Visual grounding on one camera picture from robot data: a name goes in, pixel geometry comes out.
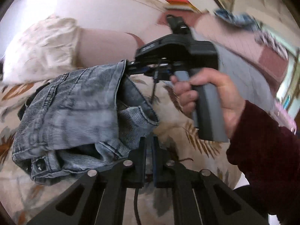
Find person right hand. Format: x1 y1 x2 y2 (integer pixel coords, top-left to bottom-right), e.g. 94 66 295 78
170 68 246 139

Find grey quilted pillow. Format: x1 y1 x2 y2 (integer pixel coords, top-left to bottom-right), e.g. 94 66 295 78
190 26 276 113

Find pink cylindrical bolster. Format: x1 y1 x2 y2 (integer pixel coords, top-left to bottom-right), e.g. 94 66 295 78
76 28 144 68

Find dark red sleeve forearm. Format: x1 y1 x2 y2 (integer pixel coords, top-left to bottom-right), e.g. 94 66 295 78
227 101 299 224

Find leaf pattern bed sheet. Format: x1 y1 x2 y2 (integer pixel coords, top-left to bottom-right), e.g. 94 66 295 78
1 81 241 224

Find blue patterned cloth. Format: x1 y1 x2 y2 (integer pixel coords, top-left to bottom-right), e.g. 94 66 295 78
214 8 261 32

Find stack of books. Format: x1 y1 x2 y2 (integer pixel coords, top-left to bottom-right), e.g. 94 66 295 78
165 0 201 13

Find white floral pillow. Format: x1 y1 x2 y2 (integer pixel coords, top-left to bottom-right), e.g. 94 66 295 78
2 16 81 84

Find grey acid-wash denim pants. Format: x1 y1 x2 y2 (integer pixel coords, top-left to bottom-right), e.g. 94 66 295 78
12 61 159 185

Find pink padded headboard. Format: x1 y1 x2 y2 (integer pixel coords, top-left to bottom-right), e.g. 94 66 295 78
157 10 288 92

